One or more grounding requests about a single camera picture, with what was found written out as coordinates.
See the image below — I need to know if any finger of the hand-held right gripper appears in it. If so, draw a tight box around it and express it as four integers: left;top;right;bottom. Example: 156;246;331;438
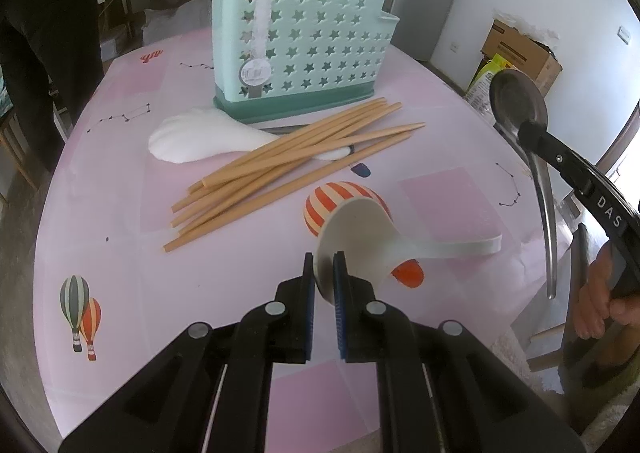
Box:
517;119;598;194

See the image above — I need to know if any bunch of wooden chopsticks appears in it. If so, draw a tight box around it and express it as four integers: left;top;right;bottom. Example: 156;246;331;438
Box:
163;97;427;254

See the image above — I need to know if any yellow green rice bag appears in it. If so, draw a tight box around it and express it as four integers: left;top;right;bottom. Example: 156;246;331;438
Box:
465;53;518;114

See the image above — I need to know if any metal spoon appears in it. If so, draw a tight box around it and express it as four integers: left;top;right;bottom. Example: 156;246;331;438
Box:
489;69;559;300

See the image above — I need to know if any small wooden chair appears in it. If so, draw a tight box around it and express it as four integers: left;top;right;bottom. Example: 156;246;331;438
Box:
0;110;38;204

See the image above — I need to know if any white plastic bag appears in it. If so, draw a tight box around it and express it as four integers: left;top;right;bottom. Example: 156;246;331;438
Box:
142;0;213;46

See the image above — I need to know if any person's right hand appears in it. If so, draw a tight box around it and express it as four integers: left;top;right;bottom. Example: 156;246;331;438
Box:
572;243;640;340

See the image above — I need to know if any cream plastic spoon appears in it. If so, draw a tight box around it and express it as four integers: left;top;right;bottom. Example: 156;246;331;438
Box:
314;198;502;306

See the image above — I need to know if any white rice paddle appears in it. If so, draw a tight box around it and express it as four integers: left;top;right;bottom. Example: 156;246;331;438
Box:
148;106;353;164

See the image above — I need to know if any mint green utensil holder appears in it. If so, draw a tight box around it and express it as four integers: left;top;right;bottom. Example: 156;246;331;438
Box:
210;0;401;124

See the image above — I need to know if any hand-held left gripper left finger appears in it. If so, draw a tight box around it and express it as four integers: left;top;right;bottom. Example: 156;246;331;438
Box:
59;253;317;453

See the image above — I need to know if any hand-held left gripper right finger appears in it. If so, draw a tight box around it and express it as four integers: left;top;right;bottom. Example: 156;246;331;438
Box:
332;251;586;453

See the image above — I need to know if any brown cardboard box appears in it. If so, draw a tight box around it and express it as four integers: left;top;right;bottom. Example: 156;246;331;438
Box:
481;18;563;96

